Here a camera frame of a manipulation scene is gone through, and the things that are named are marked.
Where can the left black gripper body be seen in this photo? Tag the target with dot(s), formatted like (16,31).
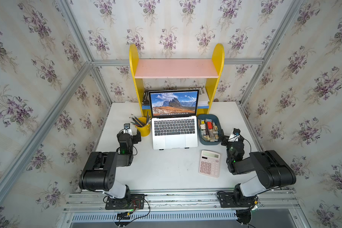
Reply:
(136,137)

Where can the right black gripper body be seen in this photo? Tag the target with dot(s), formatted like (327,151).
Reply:
(226,141)

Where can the silver laptop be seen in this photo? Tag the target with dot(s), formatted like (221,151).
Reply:
(174,118)

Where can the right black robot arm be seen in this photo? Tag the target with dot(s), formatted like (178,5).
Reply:
(271,170)

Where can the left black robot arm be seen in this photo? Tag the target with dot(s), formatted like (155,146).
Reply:
(99,172)

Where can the yellow pencil cup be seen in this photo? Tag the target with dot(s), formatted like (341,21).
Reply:
(144,131)

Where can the pencils bundle in cup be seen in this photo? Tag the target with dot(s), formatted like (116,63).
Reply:
(137,121)

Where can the teal storage tray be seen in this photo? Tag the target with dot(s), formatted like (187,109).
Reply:
(206,136)

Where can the pink calculator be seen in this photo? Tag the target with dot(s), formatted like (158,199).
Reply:
(209,163)

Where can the red block in tray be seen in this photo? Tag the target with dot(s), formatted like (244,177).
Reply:
(209,124)

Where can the black book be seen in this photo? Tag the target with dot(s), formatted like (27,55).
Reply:
(145,98)

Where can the white book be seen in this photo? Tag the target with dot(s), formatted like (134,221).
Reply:
(203,99)

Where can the yellow pink shelf unit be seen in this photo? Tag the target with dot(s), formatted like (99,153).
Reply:
(210,69)

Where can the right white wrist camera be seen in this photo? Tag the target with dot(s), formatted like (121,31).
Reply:
(234,134)

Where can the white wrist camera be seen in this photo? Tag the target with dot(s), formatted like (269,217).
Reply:
(127,129)
(234,134)

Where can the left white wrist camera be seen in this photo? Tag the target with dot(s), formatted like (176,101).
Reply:
(127,129)

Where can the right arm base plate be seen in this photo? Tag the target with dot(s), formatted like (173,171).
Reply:
(235,200)

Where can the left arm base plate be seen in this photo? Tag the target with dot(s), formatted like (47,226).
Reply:
(131,202)

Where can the aluminium frame rail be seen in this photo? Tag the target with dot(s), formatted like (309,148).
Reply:
(194,208)

